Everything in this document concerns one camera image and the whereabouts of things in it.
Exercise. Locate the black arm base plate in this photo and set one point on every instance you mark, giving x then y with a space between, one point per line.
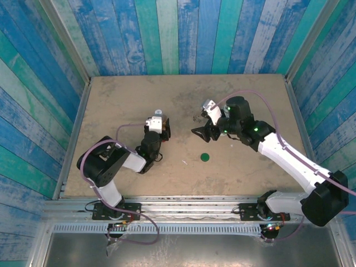
130 208
247 212

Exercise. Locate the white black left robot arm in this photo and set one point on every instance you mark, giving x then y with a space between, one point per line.
103 169

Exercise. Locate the grey metal sheet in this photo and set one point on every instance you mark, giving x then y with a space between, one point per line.
194 253

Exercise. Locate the amber drink bottle red label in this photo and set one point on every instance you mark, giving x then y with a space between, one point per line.
165 123

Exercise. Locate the aluminium corner post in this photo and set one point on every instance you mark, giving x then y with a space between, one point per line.
311 41
66 44

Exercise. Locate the small lit circuit board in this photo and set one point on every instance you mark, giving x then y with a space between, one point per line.
271 226
119 226

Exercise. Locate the aluminium front frame rail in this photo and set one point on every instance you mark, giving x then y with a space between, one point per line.
189 208

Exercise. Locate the white printed bottle cap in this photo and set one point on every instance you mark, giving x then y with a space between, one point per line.
158 111

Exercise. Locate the green bottle cap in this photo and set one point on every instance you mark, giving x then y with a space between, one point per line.
205 157

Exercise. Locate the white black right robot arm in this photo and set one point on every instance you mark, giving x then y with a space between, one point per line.
325 203

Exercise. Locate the aluminium table side rail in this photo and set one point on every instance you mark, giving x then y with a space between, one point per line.
301 122
72 139

